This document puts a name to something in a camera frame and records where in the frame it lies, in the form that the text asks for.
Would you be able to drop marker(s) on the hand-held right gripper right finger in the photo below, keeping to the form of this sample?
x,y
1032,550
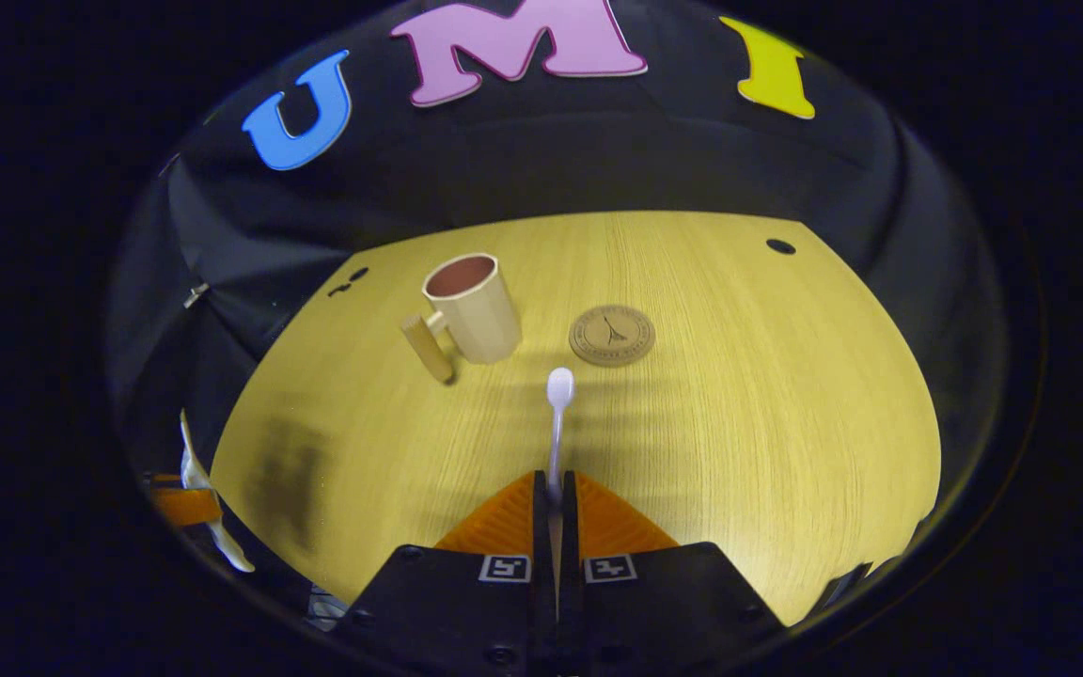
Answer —
x,y
569,527

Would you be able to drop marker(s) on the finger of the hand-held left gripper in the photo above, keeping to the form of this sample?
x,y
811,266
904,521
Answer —
x,y
186,508

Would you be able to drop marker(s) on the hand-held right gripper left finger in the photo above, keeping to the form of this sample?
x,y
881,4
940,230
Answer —
x,y
542,527

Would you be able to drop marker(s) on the white toothbrush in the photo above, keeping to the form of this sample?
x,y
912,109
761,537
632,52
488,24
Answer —
x,y
560,387

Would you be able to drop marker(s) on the round brown coaster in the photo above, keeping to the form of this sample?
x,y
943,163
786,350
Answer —
x,y
612,336

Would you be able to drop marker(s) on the beige cup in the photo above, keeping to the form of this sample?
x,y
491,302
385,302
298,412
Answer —
x,y
480,320

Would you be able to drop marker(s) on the silver clip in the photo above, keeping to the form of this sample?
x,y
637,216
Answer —
x,y
196,296

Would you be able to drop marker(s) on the black backdrop cloth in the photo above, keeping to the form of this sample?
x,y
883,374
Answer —
x,y
598,150

